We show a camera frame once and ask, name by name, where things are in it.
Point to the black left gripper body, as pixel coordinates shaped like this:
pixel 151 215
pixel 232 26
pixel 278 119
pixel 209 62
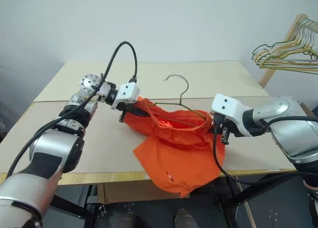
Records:
pixel 125 107

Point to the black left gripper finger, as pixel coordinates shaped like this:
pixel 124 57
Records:
pixel 140 112

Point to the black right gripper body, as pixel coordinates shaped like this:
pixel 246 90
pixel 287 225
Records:
pixel 227 127

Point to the orange shorts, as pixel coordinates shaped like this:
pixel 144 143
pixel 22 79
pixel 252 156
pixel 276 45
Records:
pixel 179 151

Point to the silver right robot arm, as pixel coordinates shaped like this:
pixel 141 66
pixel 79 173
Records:
pixel 285 128

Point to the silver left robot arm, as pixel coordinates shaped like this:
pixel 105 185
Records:
pixel 54 148

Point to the wooden hanger rack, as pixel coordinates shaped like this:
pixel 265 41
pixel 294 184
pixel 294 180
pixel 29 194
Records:
pixel 267 76

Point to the small cardboard sheet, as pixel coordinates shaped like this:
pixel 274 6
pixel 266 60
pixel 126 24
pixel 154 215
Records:
pixel 154 71

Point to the large cardboard sheet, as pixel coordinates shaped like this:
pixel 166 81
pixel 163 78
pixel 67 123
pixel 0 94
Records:
pixel 104 148

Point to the open brown cardboard box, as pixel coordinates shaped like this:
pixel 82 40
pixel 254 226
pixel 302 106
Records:
pixel 306 110

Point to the cardboard box under table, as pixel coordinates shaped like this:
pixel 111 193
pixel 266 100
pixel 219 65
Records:
pixel 129 193

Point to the thin wooden stick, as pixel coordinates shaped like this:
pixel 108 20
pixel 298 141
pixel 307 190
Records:
pixel 248 210

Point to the dark rounded shape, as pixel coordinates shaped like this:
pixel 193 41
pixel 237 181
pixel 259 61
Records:
pixel 185 219
pixel 124 220

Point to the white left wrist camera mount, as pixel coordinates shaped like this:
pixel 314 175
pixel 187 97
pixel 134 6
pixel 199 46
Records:
pixel 128 90

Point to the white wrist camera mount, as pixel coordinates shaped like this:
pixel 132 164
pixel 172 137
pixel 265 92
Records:
pixel 128 90
pixel 228 106

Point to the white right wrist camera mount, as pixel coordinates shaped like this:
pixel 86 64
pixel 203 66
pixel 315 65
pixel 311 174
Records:
pixel 228 106

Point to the black table frame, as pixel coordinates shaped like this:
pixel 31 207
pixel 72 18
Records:
pixel 67 208

